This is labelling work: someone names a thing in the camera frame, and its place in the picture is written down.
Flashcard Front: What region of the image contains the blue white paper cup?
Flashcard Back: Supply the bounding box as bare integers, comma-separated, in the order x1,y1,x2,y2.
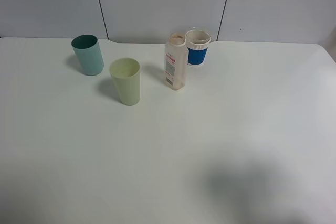
185,29,211,66

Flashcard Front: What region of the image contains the teal plastic cup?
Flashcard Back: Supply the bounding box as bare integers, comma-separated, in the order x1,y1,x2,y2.
71,35,104,76

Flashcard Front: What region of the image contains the clear plastic drink bottle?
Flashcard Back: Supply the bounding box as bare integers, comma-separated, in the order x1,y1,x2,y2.
164,33,188,90

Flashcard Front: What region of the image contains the pale green plastic cup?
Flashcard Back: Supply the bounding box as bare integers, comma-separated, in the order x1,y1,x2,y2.
109,58,140,106

